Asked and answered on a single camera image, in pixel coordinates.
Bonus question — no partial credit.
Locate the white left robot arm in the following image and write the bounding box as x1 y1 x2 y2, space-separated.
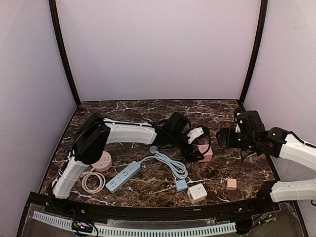
51 112 205 199

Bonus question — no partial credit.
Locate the black right corner post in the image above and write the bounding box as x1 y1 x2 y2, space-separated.
238 0 269 107

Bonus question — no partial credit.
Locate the black corner post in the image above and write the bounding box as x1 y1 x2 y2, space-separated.
48 0 81 107
238 0 269 107

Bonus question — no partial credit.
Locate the pink round socket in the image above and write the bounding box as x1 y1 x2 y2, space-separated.
92 151 113 172

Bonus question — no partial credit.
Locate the blue cube plug adapter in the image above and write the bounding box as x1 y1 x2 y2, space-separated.
175 179 188 192

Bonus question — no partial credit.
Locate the white cube socket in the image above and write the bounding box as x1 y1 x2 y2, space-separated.
187 183 207 204

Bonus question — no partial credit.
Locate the small circuit board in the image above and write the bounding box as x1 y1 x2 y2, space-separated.
71 221 93 234

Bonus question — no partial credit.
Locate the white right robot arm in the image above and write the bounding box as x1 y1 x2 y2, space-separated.
216 109 316 205

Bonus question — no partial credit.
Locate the small pink charger plug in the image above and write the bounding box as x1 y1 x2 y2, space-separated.
226 178 237 190

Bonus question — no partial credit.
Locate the pink coiled cable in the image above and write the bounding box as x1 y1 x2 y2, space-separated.
80 167 106 194

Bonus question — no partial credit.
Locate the white slotted cable duct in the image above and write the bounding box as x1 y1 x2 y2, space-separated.
32 211 237 237

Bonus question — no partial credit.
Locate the pink cube socket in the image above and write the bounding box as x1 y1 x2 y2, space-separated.
197 144 213 162

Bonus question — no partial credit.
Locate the blue power strip cable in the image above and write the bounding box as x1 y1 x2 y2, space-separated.
137 145 189 180

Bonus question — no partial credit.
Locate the black left corner post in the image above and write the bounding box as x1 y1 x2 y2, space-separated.
48 0 81 107

